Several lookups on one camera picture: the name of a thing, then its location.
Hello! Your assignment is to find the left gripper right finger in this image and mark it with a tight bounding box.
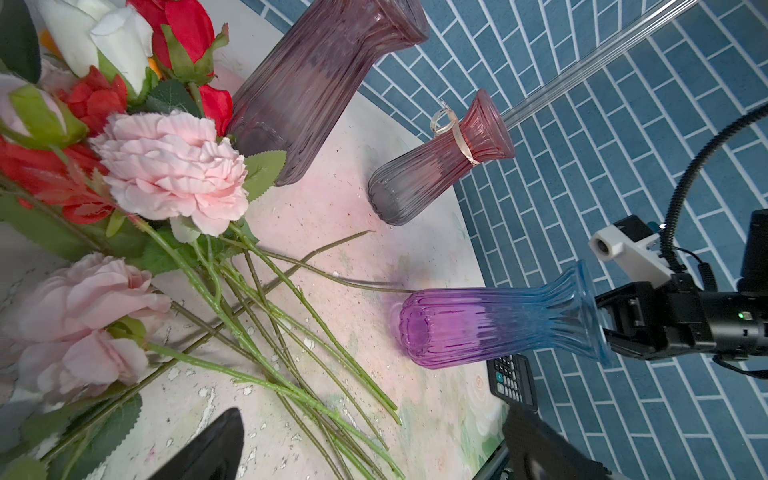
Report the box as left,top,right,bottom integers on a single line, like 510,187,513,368
502,403,624,480

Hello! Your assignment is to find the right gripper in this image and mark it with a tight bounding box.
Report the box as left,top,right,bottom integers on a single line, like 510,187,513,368
595,274,716,361

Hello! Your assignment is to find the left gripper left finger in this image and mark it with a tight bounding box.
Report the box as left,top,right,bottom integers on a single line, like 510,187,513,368
150,407,245,480

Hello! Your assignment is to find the purple blue gradient vase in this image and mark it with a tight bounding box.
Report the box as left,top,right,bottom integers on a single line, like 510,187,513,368
395,261,611,369

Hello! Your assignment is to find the pink carnation spray stem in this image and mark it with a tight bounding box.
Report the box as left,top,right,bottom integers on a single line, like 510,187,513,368
88,110,403,427

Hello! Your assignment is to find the red rose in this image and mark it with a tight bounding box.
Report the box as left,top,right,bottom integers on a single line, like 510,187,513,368
126,0,233,137

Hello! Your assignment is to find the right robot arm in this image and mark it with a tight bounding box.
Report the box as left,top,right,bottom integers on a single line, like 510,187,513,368
589,210,767,372

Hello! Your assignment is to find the pink glass vase with ribbon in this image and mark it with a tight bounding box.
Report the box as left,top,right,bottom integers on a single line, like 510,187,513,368
367,89,514,226

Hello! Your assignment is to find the dark purple glass vase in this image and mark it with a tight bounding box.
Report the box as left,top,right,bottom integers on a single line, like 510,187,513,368
229,0,429,186

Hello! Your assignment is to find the black calculator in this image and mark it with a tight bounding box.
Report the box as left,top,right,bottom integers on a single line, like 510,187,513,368
486,354,538,412

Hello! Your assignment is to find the red carnation stem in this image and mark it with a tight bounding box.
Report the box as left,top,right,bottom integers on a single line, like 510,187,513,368
1,74,114,225

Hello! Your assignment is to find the white rose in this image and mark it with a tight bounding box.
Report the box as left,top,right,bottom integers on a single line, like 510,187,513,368
35,0,157,100

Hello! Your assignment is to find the black corrugated cable conduit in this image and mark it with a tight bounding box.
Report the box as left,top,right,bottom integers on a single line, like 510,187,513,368
659,101,768,274

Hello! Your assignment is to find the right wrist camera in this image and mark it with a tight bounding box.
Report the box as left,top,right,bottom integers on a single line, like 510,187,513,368
589,215,673,288

